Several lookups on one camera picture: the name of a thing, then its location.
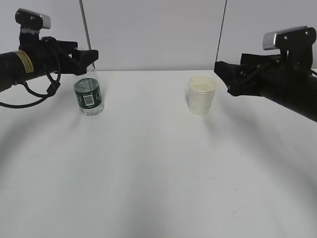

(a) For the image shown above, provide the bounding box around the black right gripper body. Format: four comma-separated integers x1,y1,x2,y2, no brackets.
243,55,317,99

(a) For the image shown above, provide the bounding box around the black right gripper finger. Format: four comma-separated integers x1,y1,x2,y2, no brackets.
240,53,280,66
214,61,249,96

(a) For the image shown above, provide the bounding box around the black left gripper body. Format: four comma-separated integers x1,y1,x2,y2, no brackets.
18,29,75,75

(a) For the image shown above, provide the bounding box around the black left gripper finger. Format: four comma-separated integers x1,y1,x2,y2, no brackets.
63,49,99,76
41,36,77,51

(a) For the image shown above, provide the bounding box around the clear green-label water bottle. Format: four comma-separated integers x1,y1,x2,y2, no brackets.
73,64,104,116

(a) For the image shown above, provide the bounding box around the white paper cup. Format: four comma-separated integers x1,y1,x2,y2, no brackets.
188,74,217,116

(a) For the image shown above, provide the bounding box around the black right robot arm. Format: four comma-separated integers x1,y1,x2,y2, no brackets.
214,54,317,121

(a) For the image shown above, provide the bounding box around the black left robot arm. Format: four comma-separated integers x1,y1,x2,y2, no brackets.
0,31,99,91

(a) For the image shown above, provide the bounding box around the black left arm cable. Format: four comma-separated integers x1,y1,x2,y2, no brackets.
0,42,62,109

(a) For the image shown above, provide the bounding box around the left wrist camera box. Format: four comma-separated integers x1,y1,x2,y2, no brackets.
15,8,51,34

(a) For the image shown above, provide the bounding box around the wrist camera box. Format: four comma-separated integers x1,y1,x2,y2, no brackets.
15,8,51,34
263,26,317,69

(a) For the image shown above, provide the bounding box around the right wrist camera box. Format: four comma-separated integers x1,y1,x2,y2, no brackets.
263,26,317,69

